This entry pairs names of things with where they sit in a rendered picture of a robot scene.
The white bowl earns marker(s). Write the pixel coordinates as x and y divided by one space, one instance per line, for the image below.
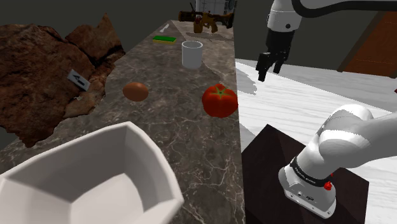
93 180

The white bone-shaped object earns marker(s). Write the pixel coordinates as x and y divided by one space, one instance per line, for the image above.
164 28

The white cup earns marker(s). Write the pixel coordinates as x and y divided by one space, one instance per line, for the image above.
192 56

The brown rock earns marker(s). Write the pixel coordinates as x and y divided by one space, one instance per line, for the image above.
46 77

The green and yellow sponge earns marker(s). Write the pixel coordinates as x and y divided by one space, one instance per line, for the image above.
164 39

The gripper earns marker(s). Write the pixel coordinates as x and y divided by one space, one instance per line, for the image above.
279 42

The small grey card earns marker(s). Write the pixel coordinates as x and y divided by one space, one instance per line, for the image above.
78 80

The brown wooden door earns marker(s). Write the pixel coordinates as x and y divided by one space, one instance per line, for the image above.
372 46

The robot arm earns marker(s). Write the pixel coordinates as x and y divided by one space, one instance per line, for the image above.
341 136

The red tomato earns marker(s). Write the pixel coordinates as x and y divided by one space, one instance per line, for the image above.
219 100

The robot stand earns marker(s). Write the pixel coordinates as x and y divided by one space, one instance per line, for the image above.
273 173

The brown toy gun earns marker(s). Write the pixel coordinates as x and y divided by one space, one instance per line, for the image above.
204 20

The brown egg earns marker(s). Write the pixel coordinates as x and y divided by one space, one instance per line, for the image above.
135 91

